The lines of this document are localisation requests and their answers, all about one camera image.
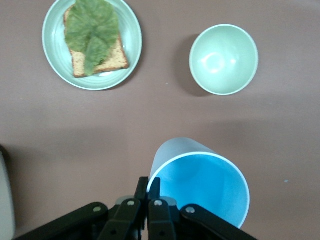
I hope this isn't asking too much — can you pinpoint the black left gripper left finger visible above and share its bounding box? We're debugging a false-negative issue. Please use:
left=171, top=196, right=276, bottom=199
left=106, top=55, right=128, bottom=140
left=14, top=176, right=149, bottom=240

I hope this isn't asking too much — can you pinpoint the light blue plastic cup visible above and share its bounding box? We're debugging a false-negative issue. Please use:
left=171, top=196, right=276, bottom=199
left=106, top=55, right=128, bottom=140
left=147, top=136, right=251, bottom=230

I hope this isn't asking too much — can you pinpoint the beige chrome toaster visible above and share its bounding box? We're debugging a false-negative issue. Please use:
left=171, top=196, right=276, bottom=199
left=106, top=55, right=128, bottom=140
left=0, top=144, right=16, bottom=240

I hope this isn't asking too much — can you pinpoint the green lettuce leaf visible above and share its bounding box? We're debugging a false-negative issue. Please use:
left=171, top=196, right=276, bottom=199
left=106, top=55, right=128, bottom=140
left=64, top=0, right=121, bottom=77

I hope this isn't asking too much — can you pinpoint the pale green plate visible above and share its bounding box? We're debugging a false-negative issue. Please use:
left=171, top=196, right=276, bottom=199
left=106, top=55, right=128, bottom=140
left=41, top=0, right=143, bottom=91

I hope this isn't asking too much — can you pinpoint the toast slice under lettuce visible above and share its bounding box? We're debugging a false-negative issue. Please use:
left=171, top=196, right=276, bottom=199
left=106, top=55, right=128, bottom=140
left=63, top=6, right=130, bottom=79

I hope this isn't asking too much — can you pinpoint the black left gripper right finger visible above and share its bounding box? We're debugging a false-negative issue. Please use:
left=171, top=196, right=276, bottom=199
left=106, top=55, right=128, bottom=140
left=148, top=177, right=258, bottom=240

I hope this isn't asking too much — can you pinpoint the pale green bowl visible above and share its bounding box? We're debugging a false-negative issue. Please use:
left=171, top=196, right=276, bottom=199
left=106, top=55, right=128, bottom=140
left=189, top=23, right=259, bottom=96

